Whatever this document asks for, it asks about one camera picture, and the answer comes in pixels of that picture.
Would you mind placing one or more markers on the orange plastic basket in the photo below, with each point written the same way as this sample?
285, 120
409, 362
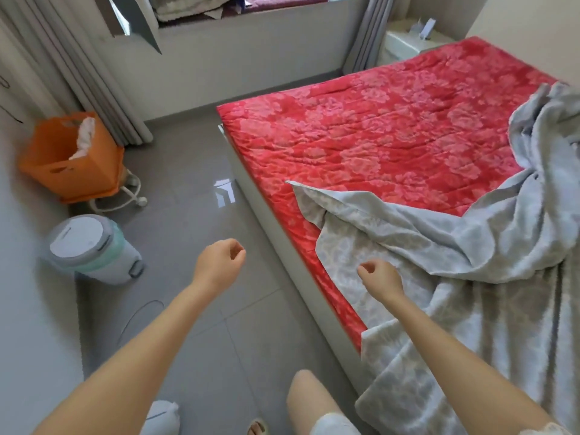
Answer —
68, 176

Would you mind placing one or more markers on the white window sill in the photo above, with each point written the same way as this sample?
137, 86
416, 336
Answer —
263, 15

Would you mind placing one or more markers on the white cylinder appliance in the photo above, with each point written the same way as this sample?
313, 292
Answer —
161, 419

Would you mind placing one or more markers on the person's white shorts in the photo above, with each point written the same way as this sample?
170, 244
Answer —
335, 425

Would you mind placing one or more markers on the person's right forearm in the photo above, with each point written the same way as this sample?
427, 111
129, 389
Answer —
462, 376

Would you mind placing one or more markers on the person's right hand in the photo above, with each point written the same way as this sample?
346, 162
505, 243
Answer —
381, 281

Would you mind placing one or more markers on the floral white pillow grey trim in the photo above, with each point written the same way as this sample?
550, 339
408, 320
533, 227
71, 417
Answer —
186, 4

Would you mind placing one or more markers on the red plaid folded cloth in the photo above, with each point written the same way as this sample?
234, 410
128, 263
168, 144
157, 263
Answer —
281, 1

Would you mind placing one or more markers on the cream nightstand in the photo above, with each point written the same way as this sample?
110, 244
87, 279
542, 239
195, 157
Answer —
403, 45

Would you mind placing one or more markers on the red floral mattress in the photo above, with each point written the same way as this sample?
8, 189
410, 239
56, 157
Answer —
381, 131

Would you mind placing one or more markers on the person's white shirt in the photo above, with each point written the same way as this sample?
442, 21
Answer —
548, 429

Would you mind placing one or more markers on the person's right leg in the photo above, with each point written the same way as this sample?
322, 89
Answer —
313, 394

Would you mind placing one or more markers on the person's left forearm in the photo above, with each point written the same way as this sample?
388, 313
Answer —
127, 376

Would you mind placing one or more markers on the person's left hand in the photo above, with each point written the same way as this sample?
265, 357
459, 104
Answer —
217, 265

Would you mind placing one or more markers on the grey lidded trash can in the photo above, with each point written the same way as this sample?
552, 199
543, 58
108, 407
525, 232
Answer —
91, 249

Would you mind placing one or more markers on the blue-grey cloth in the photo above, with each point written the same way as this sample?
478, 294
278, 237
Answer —
471, 285

